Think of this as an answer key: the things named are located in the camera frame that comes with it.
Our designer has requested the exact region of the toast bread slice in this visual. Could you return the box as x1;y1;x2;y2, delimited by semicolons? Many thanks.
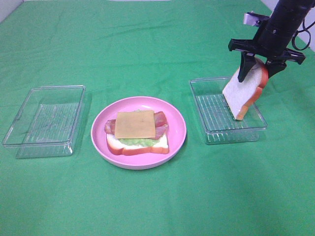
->
106;134;169;155
222;58;269;120

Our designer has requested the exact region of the green tablecloth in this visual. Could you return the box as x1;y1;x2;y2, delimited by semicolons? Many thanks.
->
0;0;315;236

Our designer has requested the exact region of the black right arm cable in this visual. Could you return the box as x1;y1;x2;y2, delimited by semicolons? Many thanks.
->
291;14;315;51

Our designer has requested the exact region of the green lettuce leaf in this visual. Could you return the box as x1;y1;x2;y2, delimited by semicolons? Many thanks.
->
119;109;158;147

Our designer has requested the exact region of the long bacon strip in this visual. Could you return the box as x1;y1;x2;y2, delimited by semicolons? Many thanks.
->
104;111;168;138

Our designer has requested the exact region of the clear plastic tray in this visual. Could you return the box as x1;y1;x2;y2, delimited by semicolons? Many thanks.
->
189;77;267;145
2;85;86;158

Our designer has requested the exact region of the pink round plate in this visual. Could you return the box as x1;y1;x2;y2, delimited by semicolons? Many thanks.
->
91;96;187;170

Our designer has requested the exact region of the short bacon strip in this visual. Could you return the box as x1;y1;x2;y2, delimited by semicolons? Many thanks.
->
155;124;168;140

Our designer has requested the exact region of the yellow cheese slice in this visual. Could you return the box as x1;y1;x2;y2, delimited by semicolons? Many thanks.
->
114;110;157;139

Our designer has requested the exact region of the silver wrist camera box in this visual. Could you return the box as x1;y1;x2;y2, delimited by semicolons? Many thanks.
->
243;11;270;27

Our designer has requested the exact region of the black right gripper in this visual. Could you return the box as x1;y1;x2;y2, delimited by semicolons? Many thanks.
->
228;21;305;83

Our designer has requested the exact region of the clear right plastic tray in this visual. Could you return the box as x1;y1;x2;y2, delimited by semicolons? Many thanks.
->
189;77;267;145

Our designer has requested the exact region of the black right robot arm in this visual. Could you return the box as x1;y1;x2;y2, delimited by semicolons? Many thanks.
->
228;0;315;83

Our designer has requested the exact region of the clear left plastic tray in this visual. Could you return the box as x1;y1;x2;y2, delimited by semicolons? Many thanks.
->
2;85;86;158

